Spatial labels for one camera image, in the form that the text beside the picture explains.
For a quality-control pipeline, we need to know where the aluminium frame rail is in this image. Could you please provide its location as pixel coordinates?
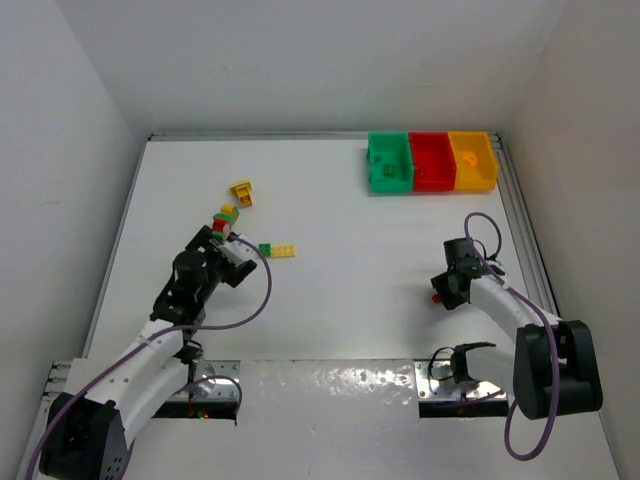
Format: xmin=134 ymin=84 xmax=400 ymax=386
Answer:
xmin=488 ymin=132 xmax=560 ymax=317

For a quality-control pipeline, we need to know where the red plastic bin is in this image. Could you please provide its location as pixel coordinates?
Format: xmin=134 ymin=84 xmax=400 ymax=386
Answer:
xmin=408 ymin=132 xmax=456 ymax=193

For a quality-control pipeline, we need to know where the red green flower lego stack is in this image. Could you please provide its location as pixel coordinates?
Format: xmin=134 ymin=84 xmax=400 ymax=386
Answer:
xmin=212 ymin=204 xmax=239 ymax=241

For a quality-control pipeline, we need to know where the yellow arch lego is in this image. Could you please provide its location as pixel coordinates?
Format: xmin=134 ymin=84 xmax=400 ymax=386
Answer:
xmin=229 ymin=179 xmax=252 ymax=197

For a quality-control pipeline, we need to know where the tan lego plate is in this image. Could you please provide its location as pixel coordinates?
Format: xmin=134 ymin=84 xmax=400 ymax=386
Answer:
xmin=270 ymin=244 xmax=296 ymax=258

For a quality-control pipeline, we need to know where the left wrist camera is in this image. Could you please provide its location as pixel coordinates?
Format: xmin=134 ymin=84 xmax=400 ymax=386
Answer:
xmin=217 ymin=240 xmax=259 ymax=266

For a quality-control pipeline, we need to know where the yellow plastic bin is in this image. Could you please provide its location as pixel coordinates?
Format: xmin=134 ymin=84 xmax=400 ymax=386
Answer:
xmin=448 ymin=131 xmax=499 ymax=192

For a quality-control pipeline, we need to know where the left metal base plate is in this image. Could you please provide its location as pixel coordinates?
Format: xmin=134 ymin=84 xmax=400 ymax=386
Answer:
xmin=169 ymin=360 xmax=242 ymax=403

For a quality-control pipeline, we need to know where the green square lego brick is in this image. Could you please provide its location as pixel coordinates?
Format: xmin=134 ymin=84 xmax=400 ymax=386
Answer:
xmin=383 ymin=164 xmax=396 ymax=177

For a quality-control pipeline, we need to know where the yellow hollow lego block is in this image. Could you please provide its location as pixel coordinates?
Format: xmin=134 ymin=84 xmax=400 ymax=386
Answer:
xmin=236 ymin=189 xmax=253 ymax=208

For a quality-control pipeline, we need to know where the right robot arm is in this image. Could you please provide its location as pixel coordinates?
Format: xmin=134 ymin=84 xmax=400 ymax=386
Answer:
xmin=431 ymin=238 xmax=603 ymax=420

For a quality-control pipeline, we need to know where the orange lego piece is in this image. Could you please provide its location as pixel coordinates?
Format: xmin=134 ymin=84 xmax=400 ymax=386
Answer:
xmin=463 ymin=154 xmax=478 ymax=166

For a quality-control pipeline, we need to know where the metal base plate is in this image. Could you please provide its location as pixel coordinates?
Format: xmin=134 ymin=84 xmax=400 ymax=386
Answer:
xmin=414 ymin=359 xmax=508 ymax=403
xmin=169 ymin=360 xmax=242 ymax=403

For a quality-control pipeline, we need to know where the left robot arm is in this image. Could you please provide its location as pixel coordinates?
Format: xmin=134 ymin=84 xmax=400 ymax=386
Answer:
xmin=25 ymin=226 xmax=267 ymax=479

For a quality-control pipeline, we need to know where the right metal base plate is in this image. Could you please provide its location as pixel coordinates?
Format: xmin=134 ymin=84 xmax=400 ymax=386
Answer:
xmin=414 ymin=359 xmax=508 ymax=403

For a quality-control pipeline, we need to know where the green plastic bin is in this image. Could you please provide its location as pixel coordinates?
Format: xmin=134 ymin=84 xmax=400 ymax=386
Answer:
xmin=366 ymin=132 xmax=414 ymax=194

